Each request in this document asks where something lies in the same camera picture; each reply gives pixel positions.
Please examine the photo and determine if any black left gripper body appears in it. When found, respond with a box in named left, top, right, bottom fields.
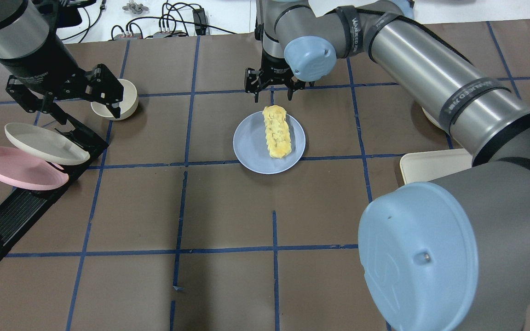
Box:
left=6, top=35, right=91, bottom=113

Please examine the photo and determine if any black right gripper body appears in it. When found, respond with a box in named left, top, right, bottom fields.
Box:
left=245, top=51, right=315, bottom=92

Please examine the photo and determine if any yellow bread roll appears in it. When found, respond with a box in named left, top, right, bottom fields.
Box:
left=262, top=105, right=292, bottom=159

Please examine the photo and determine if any blue plate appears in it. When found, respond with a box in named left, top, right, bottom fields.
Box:
left=233, top=111, right=307, bottom=175

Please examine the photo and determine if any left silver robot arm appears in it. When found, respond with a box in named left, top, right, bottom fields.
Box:
left=0, top=0, right=124, bottom=124

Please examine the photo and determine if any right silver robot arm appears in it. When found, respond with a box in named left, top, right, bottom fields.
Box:
left=172, top=55, right=451, bottom=331

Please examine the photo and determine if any cream plate in rack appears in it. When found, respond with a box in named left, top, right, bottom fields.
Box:
left=4, top=122, right=90, bottom=166

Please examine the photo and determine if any pink plate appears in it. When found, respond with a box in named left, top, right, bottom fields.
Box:
left=0, top=146, right=69, bottom=191

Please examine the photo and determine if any black plate rack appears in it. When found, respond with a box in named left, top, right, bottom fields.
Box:
left=0, top=116, right=109, bottom=261

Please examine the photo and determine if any white shallow plate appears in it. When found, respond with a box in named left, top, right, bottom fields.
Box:
left=421, top=107, right=444, bottom=131

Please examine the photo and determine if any cream bowl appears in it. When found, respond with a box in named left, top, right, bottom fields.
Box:
left=90, top=78, right=138, bottom=121

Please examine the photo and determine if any black power adapter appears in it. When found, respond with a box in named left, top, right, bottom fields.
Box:
left=193, top=8, right=208, bottom=35

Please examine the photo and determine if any white rectangular tray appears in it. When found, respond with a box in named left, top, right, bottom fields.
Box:
left=399, top=148, right=472, bottom=184

